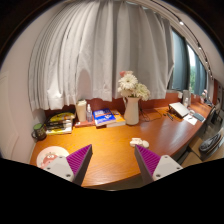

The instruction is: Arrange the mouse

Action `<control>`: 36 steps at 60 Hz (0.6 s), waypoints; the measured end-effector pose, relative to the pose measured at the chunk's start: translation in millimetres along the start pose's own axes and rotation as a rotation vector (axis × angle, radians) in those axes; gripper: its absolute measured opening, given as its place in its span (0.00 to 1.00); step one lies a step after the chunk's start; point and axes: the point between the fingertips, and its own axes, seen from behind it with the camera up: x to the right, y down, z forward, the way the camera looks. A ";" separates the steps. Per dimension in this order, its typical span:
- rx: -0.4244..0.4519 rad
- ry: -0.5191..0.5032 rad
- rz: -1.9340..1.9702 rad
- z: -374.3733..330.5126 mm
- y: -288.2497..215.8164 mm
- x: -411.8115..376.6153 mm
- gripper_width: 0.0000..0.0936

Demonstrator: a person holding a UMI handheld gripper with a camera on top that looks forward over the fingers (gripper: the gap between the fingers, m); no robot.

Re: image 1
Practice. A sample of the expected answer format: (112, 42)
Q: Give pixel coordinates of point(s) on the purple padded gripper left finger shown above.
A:
(73, 167)

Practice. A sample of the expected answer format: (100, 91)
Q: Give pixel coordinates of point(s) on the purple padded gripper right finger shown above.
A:
(152, 166)

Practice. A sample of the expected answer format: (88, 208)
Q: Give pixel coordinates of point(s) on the round cartoon mouse pad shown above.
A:
(47, 155)

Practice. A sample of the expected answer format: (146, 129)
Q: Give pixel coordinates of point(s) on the white computer mouse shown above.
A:
(140, 142)

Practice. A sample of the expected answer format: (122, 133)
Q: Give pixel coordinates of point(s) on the stack of yellow black books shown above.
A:
(61, 123)

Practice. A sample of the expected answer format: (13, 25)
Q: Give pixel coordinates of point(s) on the green and brown mug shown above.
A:
(39, 132)

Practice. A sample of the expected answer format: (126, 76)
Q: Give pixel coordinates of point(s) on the clear spray bottle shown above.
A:
(89, 113)

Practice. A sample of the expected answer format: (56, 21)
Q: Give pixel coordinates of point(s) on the orange book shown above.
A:
(120, 121)

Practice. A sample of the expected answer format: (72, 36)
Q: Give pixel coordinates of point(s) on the blue book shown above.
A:
(103, 117)

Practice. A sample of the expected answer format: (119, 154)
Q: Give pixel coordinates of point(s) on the white ceramic vase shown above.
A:
(131, 114)

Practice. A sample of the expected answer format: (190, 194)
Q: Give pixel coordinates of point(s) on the white paper sheet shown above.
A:
(189, 118)

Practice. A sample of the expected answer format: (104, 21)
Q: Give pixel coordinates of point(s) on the white tissue container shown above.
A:
(81, 110)

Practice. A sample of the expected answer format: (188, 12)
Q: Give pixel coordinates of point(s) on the silver laptop on stand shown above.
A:
(180, 109)

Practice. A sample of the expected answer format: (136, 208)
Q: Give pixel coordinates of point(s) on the office chair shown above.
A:
(209, 145)

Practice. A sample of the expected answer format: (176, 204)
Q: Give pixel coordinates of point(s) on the dark tablet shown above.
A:
(199, 117)

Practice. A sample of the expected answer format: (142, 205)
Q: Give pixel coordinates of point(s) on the white and pink flowers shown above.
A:
(129, 86)

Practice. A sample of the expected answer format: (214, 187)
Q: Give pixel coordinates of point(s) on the white curtain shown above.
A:
(83, 49)

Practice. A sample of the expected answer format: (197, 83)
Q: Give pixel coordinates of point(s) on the dark grey curtain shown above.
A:
(188, 72)

